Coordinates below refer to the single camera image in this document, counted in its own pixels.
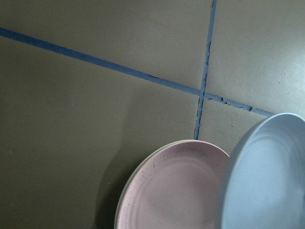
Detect blue plate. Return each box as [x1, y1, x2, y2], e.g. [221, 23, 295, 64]
[215, 113, 305, 229]

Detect pink plate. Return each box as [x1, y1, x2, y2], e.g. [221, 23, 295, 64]
[118, 140, 229, 229]

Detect cream plate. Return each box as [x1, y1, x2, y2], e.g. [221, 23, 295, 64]
[113, 139, 197, 229]

